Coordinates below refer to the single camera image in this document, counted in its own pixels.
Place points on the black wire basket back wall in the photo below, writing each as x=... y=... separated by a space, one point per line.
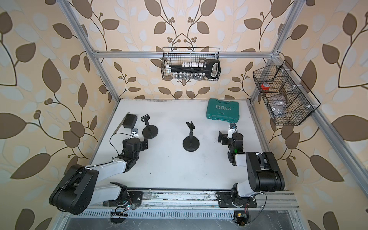
x=176 y=55

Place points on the small black box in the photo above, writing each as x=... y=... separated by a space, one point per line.
x=130 y=121

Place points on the red item in basket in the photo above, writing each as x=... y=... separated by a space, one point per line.
x=265 y=86

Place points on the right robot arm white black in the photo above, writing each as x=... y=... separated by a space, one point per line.
x=263 y=172

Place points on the black round stand base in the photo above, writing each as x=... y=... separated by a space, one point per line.
x=150 y=132

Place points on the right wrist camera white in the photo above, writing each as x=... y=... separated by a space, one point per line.
x=232 y=129

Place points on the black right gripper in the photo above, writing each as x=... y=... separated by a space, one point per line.
x=225 y=138

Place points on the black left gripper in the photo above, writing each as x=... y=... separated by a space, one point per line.
x=143 y=145

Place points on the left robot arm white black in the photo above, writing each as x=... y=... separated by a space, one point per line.
x=78 y=189

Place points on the plastic bag in basket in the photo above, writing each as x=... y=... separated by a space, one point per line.
x=278 y=104

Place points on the socket set rail black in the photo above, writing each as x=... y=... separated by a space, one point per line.
x=207 y=69

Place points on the black wire basket right wall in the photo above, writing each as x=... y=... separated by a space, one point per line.
x=301 y=101

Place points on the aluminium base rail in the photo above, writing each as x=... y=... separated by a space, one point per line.
x=196 y=204

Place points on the black wire basket wall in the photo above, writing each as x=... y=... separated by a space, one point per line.
x=301 y=101
x=176 y=55

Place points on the black microphone stand pole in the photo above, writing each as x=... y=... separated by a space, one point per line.
x=145 y=119

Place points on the green plastic tool case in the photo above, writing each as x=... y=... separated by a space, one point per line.
x=228 y=111

